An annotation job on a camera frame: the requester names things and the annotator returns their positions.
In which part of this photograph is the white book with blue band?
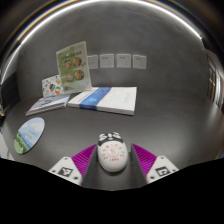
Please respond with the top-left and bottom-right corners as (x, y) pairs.
(67, 86), (138, 117)

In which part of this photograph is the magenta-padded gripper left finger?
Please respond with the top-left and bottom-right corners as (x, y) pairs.
(48, 143), (101, 191)

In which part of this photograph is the green upright menu sign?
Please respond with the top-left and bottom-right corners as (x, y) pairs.
(55, 40), (93, 95)

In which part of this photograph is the grey striped booklet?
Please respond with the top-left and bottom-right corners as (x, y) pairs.
(25, 93), (71, 117)

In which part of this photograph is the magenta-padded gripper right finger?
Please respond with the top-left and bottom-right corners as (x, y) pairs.
(129, 143), (180, 188)

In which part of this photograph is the small colourful printed card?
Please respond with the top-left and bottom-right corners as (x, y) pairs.
(41, 74), (65, 99)

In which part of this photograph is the black flat panel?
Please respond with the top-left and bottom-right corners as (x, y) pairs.
(0, 71), (21, 112)

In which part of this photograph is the dark framed window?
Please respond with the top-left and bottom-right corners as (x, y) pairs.
(205, 54), (224, 112)

